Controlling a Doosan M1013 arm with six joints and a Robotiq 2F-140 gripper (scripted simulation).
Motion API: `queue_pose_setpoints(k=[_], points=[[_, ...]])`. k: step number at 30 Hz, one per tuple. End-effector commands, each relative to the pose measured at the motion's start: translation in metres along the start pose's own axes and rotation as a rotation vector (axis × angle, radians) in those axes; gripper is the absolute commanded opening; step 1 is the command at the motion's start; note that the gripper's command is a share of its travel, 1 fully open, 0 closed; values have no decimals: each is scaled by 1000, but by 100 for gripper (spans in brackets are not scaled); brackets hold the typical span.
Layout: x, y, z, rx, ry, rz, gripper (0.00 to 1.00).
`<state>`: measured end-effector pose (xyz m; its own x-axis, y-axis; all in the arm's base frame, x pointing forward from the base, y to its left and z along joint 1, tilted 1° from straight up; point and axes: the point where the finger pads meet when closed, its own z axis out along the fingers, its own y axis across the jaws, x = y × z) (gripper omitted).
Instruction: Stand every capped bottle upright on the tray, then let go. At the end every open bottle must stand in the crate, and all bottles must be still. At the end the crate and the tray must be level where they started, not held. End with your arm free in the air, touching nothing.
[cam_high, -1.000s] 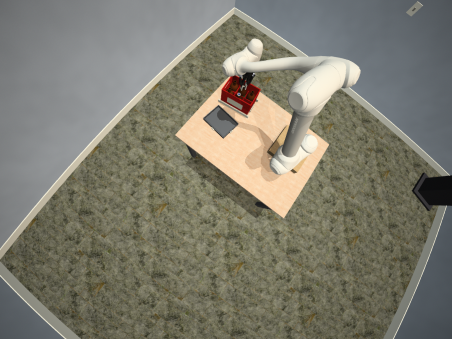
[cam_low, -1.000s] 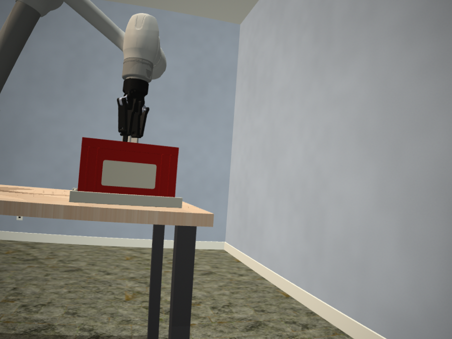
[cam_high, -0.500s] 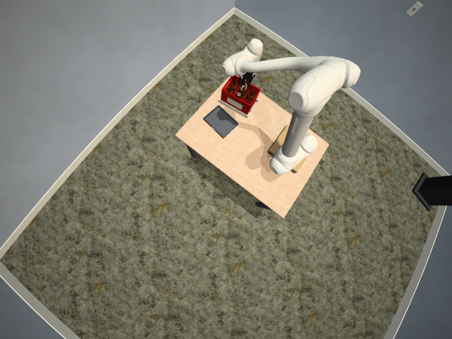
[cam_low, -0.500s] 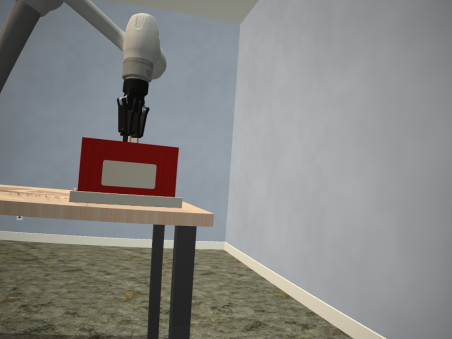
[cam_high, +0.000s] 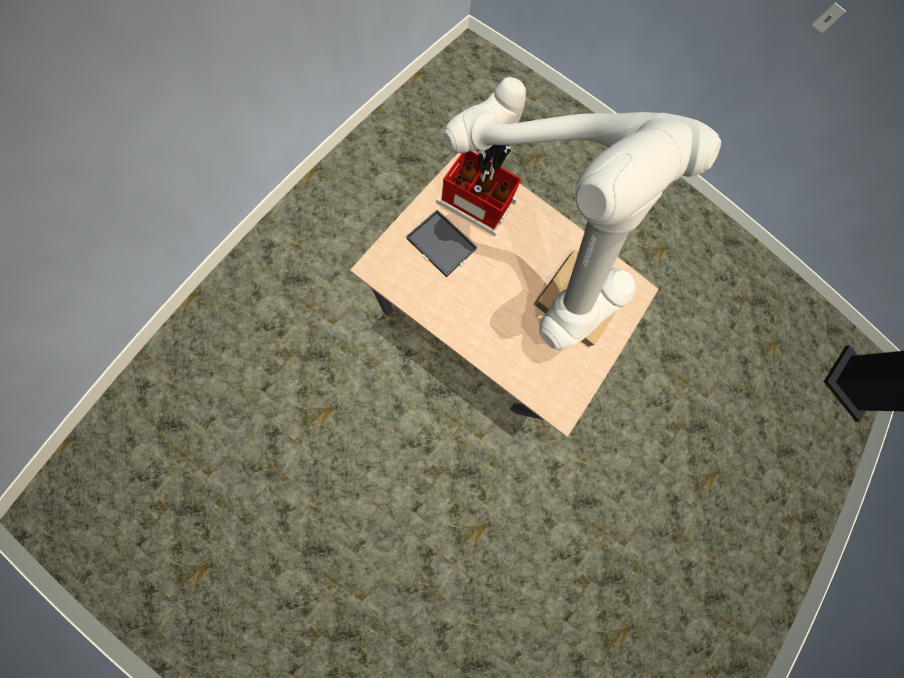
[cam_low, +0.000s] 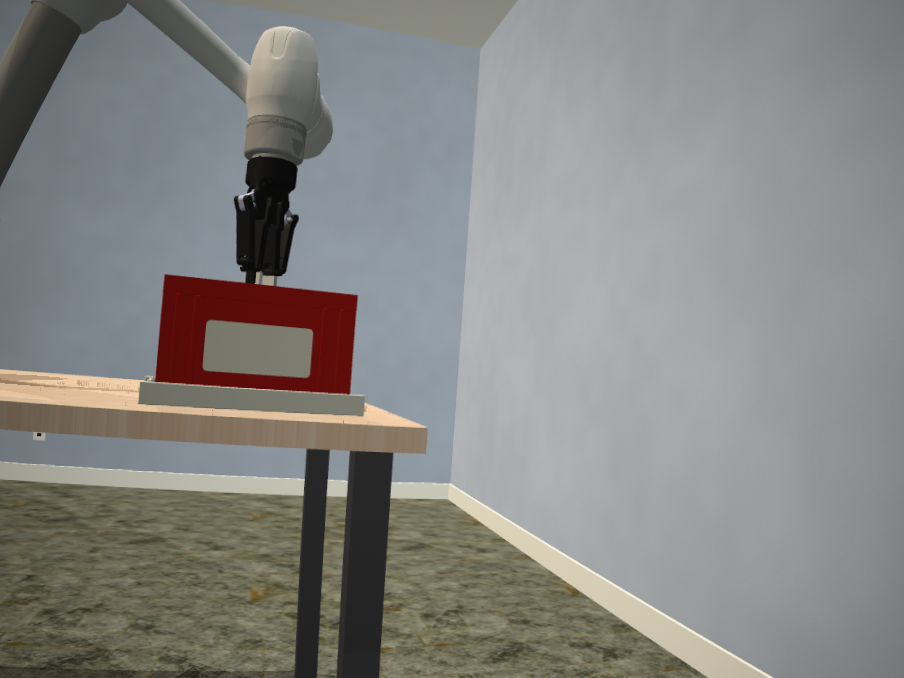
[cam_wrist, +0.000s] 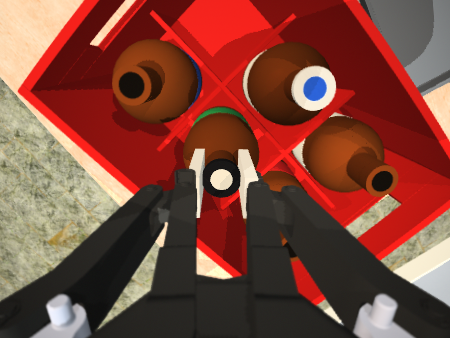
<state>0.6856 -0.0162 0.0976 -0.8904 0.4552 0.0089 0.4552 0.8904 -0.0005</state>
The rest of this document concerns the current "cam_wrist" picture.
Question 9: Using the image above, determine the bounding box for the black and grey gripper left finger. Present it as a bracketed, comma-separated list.
[0, 149, 205, 338]

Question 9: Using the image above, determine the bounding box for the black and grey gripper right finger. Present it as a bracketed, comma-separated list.
[238, 149, 450, 338]

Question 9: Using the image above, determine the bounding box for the red divided crate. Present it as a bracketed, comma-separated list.
[68, 0, 450, 277]

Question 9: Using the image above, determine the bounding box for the dark grey tray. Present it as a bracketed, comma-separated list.
[359, 0, 450, 97]

